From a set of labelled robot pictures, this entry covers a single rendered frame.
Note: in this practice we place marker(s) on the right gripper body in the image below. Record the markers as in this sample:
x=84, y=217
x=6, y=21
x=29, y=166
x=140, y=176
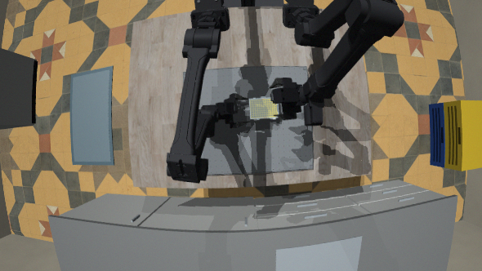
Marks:
x=230, y=121

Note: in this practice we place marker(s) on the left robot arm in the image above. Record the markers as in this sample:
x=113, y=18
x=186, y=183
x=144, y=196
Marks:
x=361, y=16

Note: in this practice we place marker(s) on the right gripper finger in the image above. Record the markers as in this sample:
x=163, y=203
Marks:
x=238, y=97
x=239, y=124

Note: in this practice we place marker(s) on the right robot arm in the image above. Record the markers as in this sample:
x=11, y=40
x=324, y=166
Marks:
x=193, y=124

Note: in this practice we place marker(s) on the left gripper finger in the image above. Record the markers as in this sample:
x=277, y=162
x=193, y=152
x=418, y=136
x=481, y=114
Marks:
x=281, y=116
x=276, y=83

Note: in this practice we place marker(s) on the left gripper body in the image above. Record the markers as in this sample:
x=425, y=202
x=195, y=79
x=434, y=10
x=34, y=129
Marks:
x=288, y=112

